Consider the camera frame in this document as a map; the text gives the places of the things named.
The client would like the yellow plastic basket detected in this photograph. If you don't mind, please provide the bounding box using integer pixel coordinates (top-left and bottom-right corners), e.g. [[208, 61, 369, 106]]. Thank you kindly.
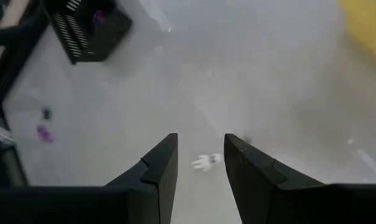
[[338, 0, 376, 68]]

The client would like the white skeleton figure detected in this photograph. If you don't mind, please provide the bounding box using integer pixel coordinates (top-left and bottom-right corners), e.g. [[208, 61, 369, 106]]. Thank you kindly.
[[191, 153, 223, 171]]

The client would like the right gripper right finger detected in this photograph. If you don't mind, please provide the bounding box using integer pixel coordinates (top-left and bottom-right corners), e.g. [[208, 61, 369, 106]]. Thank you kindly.
[[223, 133, 326, 224]]

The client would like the purple translucent witch hat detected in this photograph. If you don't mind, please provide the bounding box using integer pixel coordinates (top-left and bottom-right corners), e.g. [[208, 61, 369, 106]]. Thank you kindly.
[[35, 124, 55, 144]]

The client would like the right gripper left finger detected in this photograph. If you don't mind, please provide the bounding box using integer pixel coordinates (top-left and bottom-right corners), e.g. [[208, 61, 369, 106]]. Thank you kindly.
[[103, 133, 179, 224]]

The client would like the black plastic basket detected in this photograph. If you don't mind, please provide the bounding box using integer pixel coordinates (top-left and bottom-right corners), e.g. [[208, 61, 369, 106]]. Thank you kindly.
[[45, 0, 133, 65]]

